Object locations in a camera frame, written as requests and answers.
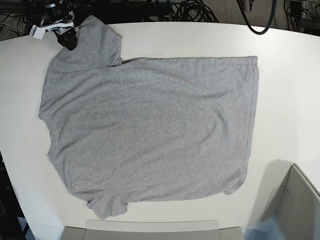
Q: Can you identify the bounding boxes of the grey box bottom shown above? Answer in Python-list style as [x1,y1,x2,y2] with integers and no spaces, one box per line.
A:
[60,220,245,240]

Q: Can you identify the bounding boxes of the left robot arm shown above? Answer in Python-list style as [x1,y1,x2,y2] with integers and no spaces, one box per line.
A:
[236,0,278,36]

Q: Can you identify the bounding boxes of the grey box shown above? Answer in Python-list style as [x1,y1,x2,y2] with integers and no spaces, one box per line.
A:
[60,220,245,240]
[261,164,320,240]

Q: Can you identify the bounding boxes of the coiled black cables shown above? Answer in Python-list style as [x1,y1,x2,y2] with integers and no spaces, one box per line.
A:
[164,0,221,23]

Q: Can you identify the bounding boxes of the grey T-shirt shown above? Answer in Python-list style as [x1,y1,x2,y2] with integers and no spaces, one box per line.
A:
[39,16,259,220]

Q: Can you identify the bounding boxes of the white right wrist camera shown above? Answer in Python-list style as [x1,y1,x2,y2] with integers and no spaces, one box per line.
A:
[29,24,46,40]

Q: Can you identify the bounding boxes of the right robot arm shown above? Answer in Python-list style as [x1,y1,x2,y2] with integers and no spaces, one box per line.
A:
[30,0,78,51]

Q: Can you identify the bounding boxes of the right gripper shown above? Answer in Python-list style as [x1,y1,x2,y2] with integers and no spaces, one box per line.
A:
[44,11,78,51]

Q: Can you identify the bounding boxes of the grey box right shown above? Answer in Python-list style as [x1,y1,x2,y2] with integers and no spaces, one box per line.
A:
[261,164,320,240]

